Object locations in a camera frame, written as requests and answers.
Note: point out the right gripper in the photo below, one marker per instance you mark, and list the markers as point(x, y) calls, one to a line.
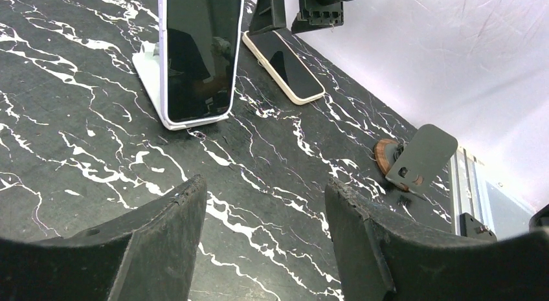
point(270, 15)

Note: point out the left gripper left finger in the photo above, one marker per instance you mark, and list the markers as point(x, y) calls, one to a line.
point(146, 254)

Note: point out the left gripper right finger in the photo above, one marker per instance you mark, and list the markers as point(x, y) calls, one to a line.
point(382, 255)

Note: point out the phone with lilac case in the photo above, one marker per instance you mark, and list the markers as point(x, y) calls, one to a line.
point(199, 43)

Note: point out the phone with beige case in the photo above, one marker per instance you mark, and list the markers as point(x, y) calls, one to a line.
point(285, 67)

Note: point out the black stand with wooden base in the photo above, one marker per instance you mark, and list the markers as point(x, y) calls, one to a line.
point(413, 166)

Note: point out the white phone stand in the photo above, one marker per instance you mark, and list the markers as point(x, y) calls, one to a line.
point(147, 62)

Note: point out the aluminium rail frame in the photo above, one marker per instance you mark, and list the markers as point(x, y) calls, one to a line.
point(483, 207)

